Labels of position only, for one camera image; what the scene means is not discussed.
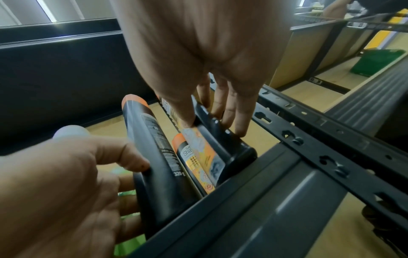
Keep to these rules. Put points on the person's right hand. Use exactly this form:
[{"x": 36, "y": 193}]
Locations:
[{"x": 204, "y": 37}]

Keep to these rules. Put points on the person's left hand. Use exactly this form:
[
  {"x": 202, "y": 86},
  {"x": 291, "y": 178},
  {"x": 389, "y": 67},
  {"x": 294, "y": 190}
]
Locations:
[{"x": 47, "y": 196}]

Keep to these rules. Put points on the small green shampoo bottle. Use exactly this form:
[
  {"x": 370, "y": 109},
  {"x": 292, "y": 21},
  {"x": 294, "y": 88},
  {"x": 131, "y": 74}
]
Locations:
[{"x": 126, "y": 249}]

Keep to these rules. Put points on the black orange-capped shampoo bottle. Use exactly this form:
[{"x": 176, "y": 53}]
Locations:
[
  {"x": 159, "y": 181},
  {"x": 180, "y": 146},
  {"x": 236, "y": 156}
]

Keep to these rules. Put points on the ceiling tube light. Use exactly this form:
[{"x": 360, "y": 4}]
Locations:
[{"x": 46, "y": 10}]

